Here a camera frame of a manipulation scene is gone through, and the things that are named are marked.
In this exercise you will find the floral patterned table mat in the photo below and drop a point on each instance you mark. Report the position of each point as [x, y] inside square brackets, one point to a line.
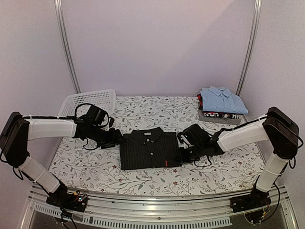
[99, 170]

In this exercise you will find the black white printed folded shirt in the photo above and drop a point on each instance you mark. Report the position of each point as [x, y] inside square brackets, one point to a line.
[220, 115]

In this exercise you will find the red black plaid folded shirt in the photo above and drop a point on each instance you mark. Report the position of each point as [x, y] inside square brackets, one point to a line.
[200, 99]

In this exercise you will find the right aluminium frame post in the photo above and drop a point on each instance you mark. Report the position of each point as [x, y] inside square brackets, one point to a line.
[250, 46]

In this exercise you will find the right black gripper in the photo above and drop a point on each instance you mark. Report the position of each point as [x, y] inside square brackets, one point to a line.
[182, 159]

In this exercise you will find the light blue folded shirt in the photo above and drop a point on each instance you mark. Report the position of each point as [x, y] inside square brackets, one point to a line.
[221, 99]

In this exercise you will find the aluminium front rail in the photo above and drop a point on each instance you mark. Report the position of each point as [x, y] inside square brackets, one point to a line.
[114, 211]

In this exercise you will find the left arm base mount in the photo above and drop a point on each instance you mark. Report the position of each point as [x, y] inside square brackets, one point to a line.
[75, 201]

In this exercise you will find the aluminium frame post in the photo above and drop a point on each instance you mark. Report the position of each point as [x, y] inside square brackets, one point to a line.
[250, 46]
[65, 44]

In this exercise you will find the left aluminium frame post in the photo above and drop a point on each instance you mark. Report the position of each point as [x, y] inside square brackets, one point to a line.
[65, 44]

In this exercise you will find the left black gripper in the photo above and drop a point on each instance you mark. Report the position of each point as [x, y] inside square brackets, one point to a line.
[113, 140]

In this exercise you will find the white plastic basket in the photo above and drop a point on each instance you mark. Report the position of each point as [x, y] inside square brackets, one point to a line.
[104, 99]

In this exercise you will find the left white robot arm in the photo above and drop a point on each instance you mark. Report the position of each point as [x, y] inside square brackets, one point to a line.
[95, 125]

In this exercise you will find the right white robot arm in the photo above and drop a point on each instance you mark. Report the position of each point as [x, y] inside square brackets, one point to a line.
[274, 126]

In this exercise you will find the black pinstriped long sleeve shirt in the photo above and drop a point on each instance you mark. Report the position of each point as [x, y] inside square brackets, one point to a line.
[152, 148]

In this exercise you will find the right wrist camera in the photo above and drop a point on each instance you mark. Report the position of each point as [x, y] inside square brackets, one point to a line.
[183, 142]

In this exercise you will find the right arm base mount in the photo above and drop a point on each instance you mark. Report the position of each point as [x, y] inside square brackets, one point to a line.
[255, 199]

